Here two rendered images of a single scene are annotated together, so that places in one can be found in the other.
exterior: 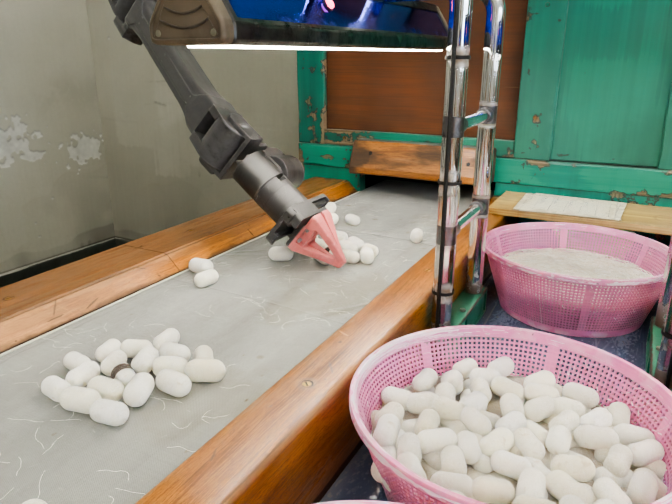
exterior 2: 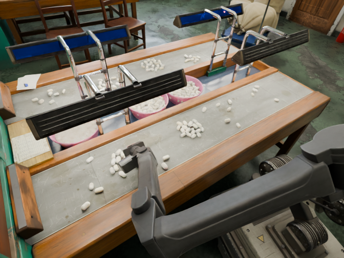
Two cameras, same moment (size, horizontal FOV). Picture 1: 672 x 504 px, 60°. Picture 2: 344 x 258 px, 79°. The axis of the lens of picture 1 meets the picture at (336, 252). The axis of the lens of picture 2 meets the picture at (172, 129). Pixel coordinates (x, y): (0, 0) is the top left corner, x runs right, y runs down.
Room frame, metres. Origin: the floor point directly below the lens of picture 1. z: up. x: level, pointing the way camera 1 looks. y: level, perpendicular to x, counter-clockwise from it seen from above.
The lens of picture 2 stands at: (1.26, 0.45, 1.59)
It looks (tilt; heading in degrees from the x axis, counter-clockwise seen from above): 46 degrees down; 206
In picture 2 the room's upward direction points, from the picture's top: 4 degrees clockwise
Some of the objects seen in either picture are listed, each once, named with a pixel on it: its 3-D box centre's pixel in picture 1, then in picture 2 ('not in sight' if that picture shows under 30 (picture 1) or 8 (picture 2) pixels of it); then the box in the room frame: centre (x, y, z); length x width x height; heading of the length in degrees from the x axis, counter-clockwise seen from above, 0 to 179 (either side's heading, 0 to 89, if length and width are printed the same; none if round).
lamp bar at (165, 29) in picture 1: (352, 17); (117, 97); (0.78, -0.02, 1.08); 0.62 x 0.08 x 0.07; 152
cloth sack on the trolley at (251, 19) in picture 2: not in sight; (254, 18); (-2.68, -0.08, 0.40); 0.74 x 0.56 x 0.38; 152
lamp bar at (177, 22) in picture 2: not in sight; (211, 14); (-0.34, -0.07, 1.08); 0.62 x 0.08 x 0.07; 152
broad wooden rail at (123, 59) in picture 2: not in sight; (132, 66); (0.01, -0.55, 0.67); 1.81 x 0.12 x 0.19; 152
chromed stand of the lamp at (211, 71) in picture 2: not in sight; (214, 42); (-0.31, 0.01, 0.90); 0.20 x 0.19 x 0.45; 152
